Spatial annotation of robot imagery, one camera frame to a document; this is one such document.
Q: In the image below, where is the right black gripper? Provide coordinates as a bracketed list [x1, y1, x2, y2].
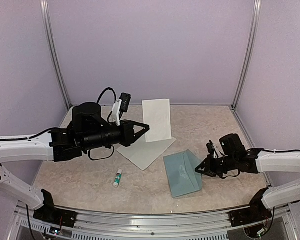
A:
[195, 154, 238, 178]

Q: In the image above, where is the teal blue envelope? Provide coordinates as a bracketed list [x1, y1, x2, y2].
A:
[163, 149, 202, 198]

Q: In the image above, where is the white letter sheet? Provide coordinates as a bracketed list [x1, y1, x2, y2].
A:
[142, 99, 172, 143]
[116, 136, 177, 171]

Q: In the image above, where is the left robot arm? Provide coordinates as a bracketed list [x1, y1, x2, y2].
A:
[0, 101, 150, 223]

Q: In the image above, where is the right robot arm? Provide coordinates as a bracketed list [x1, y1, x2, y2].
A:
[195, 133, 300, 222]

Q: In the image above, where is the white green glue stick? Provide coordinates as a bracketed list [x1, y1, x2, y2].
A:
[113, 169, 123, 188]

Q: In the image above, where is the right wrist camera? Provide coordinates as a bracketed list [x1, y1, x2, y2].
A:
[206, 140, 222, 159]

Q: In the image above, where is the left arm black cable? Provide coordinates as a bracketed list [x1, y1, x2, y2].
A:
[86, 86, 117, 161]

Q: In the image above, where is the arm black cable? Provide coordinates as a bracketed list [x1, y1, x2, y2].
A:
[86, 86, 117, 161]
[219, 147, 300, 179]

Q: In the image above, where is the front aluminium rail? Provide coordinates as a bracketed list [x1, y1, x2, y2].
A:
[6, 203, 299, 240]

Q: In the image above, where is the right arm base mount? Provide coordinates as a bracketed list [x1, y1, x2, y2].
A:
[229, 187, 273, 227]

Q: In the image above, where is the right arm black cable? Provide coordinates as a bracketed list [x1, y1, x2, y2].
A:
[219, 147, 300, 179]

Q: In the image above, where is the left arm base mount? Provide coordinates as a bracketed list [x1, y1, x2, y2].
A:
[33, 189, 78, 228]

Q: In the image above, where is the left aluminium frame post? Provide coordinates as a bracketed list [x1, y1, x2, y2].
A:
[39, 0, 72, 110]

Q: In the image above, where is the aluminium frame post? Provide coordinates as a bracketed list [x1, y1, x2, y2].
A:
[231, 0, 262, 112]
[39, 0, 72, 110]

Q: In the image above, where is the right aluminium frame post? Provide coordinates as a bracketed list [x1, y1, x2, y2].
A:
[231, 0, 262, 112]

